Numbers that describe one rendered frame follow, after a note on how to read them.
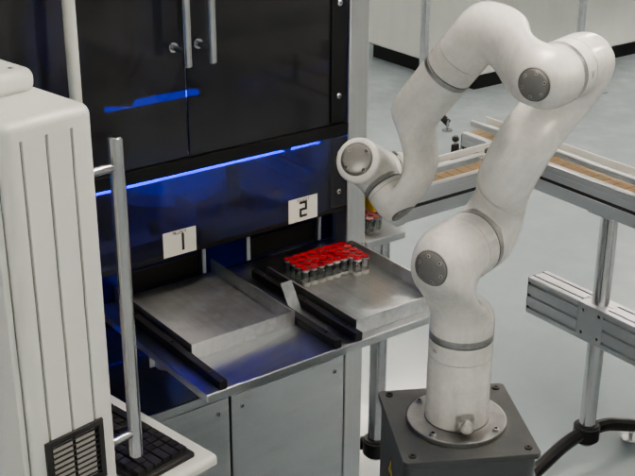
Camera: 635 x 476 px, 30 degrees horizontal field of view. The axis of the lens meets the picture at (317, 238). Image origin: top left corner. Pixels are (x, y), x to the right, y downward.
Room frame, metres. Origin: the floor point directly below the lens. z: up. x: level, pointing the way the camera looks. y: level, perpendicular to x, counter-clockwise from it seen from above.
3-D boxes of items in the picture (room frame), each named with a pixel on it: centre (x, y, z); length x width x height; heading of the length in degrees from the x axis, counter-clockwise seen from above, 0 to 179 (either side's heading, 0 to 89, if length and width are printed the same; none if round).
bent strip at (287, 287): (2.34, 0.03, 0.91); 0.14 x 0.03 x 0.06; 36
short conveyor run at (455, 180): (3.09, -0.29, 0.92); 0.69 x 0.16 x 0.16; 127
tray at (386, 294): (2.47, -0.09, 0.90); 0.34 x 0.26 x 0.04; 36
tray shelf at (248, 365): (2.40, 0.08, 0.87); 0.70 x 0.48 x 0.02; 127
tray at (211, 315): (2.36, 0.25, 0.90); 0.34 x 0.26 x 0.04; 37
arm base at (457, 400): (1.94, -0.27, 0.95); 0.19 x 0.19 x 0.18
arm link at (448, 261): (1.92, -0.25, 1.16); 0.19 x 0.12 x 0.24; 143
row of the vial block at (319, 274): (2.54, -0.04, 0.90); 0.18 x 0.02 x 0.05; 126
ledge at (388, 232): (2.85, -0.14, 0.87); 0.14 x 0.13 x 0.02; 37
